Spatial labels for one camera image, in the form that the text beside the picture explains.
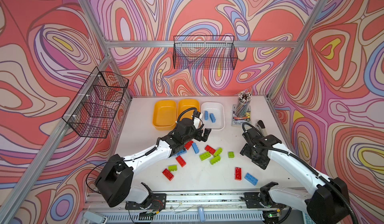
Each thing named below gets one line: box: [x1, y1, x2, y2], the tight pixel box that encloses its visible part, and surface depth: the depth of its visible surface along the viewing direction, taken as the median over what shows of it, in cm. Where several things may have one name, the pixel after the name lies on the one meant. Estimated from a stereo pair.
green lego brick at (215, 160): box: [210, 155, 221, 165], surface depth 88 cm
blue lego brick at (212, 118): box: [209, 113, 216, 123], surface depth 106 cm
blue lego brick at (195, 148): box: [192, 142, 200, 154], surface depth 93 cm
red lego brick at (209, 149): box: [204, 144, 216, 155], surface depth 93 cm
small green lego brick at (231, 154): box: [228, 151, 235, 158], surface depth 90 cm
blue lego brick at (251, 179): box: [244, 172, 259, 186], surface depth 82 cm
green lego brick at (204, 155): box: [199, 151, 211, 161], surface depth 90 cm
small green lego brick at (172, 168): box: [168, 165, 178, 172], surface depth 86 cm
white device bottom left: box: [83, 210, 108, 224], surface depth 69 cm
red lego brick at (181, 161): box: [175, 155, 187, 168], surface depth 88 cm
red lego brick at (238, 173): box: [234, 167, 242, 181], surface depth 83 cm
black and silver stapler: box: [255, 120, 268, 137], surface depth 99 cm
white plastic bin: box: [200, 102, 225, 131], surface depth 108 cm
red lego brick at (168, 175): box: [162, 168, 175, 181], surface depth 83 cm
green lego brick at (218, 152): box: [213, 147, 223, 157], surface depth 90 cm
